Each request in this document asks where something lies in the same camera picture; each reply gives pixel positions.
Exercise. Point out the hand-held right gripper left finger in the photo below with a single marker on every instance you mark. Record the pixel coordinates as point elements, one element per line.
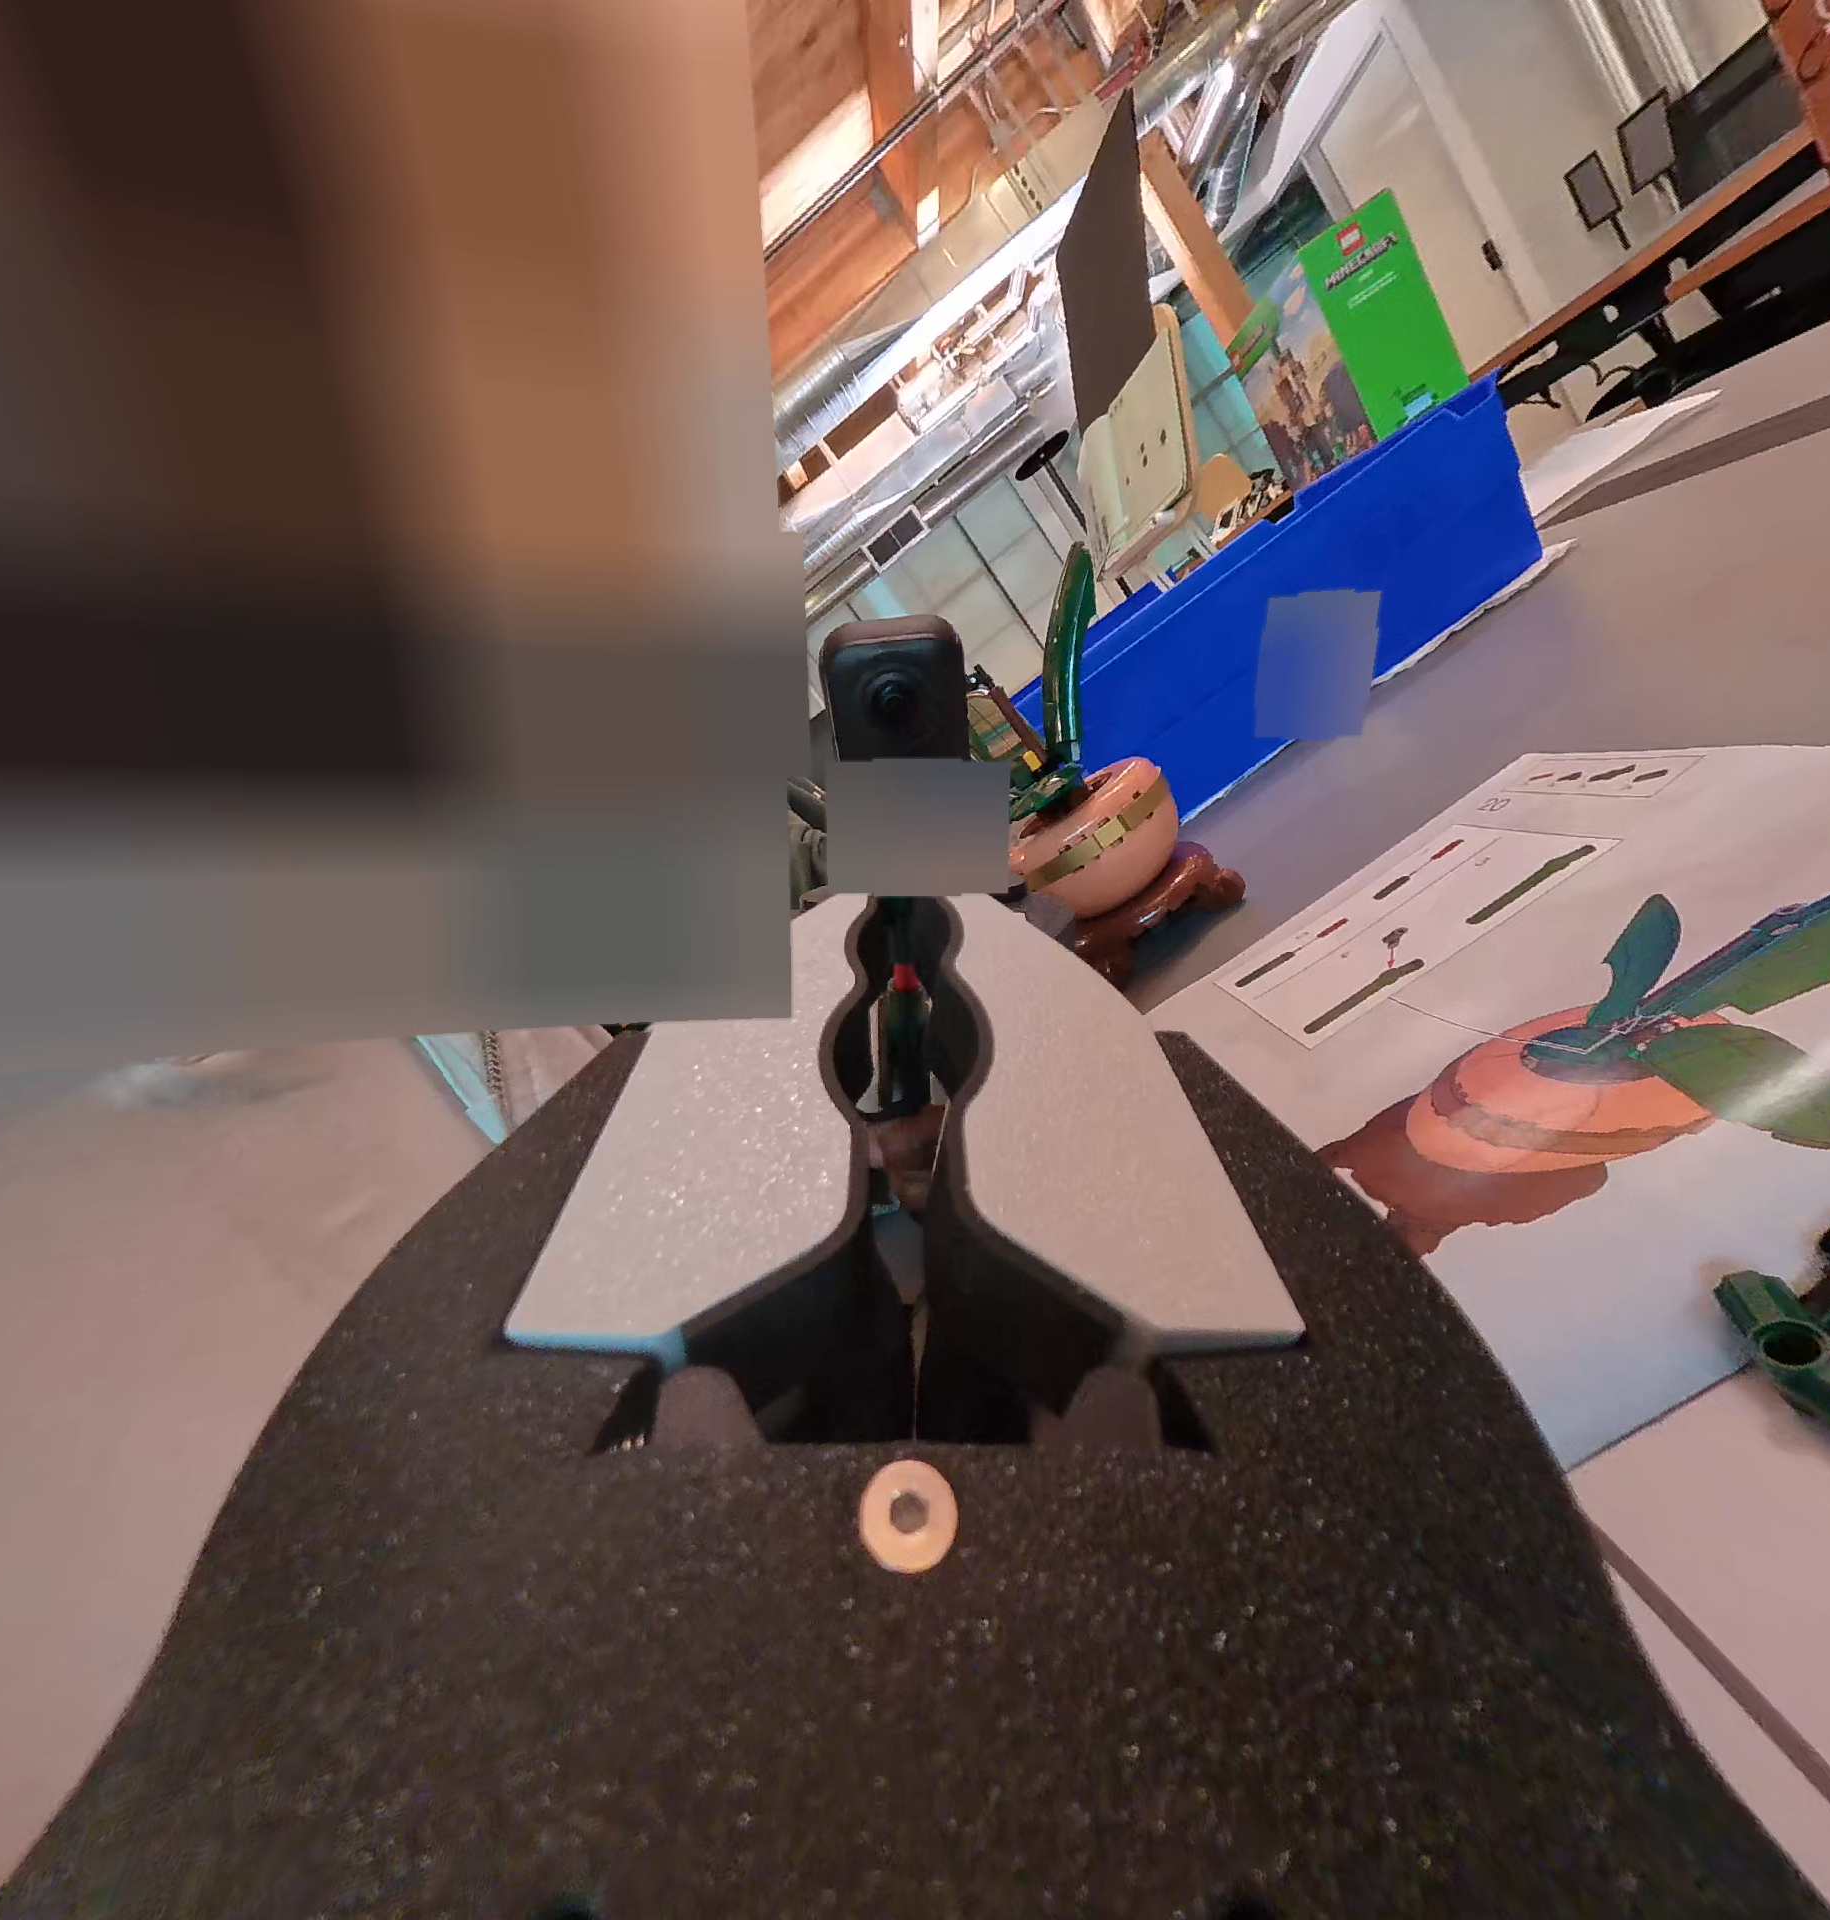
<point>672,1183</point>

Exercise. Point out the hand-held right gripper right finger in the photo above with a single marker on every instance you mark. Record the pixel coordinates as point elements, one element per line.
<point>1113,1183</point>

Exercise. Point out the green toy stem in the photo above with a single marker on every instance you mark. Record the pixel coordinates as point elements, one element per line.
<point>903,1028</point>

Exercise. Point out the grey desk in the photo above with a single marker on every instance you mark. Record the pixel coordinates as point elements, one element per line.
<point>1681,616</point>

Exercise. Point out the toy orchid pot model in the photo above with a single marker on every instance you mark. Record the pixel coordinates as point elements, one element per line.
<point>1103,848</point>

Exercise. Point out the cream plastic chair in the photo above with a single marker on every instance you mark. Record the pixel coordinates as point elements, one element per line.
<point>1149,436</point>

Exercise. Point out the blue plastic bin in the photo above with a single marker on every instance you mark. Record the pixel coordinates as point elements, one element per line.
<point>1306,542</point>

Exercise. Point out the building instruction booklet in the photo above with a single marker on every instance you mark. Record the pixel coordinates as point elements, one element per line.
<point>1545,1081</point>

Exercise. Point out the black board on stand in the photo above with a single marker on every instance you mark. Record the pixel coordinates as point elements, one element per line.
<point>1103,273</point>

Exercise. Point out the green toy set box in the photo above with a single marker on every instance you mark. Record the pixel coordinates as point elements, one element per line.
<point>1379,315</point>

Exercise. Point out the green toy connector piece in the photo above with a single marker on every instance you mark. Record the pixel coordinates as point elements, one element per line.
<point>1791,1332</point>

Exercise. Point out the black monitor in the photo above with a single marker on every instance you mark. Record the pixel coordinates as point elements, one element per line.
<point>1590,186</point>
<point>1648,136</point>

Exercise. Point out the wooden office table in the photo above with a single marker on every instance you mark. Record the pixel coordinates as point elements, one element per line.
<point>1681,257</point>

